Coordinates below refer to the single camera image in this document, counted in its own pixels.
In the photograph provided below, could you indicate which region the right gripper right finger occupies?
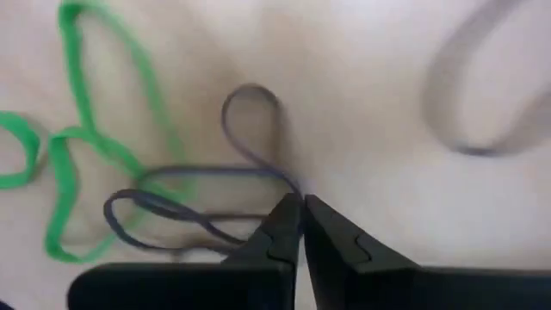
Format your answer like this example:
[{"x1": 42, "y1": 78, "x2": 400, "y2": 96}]
[{"x1": 303, "y1": 194, "x2": 551, "y2": 310}]

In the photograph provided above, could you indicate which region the green rubber band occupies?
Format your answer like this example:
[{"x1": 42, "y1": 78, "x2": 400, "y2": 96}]
[
  {"x1": 45, "y1": 0, "x2": 190, "y2": 264},
  {"x1": 0, "y1": 110, "x2": 42, "y2": 190}
]

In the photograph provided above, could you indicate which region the black rubber band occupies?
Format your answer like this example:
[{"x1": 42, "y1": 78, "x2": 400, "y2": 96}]
[
  {"x1": 102, "y1": 84, "x2": 305, "y2": 255},
  {"x1": 424, "y1": 0, "x2": 551, "y2": 157}
]

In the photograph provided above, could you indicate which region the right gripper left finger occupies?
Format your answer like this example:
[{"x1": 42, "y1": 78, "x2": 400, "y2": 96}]
[{"x1": 68, "y1": 193, "x2": 302, "y2": 310}]

